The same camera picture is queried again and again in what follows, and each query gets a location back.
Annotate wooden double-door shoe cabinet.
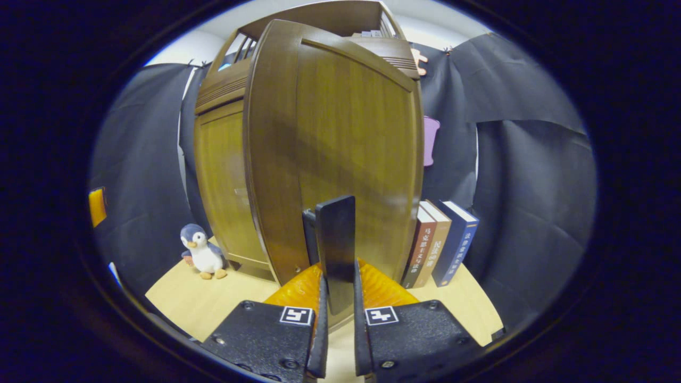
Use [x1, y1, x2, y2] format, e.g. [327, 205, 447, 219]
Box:
[193, 0, 426, 282]

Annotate black backdrop cloth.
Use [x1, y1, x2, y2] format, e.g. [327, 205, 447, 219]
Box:
[88, 33, 597, 341]

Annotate blue book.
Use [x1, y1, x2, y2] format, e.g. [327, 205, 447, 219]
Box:
[432, 201, 479, 288]

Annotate wooden shoe cabinet door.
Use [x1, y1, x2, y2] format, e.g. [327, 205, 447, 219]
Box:
[243, 19, 425, 315]
[194, 100, 269, 267]

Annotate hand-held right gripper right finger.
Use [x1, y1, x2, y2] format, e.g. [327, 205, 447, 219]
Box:
[353, 259, 482, 383]

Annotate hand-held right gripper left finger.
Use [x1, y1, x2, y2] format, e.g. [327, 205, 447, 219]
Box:
[201, 262, 330, 383]

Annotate tan book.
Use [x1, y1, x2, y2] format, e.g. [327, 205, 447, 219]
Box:
[414, 199, 452, 289]

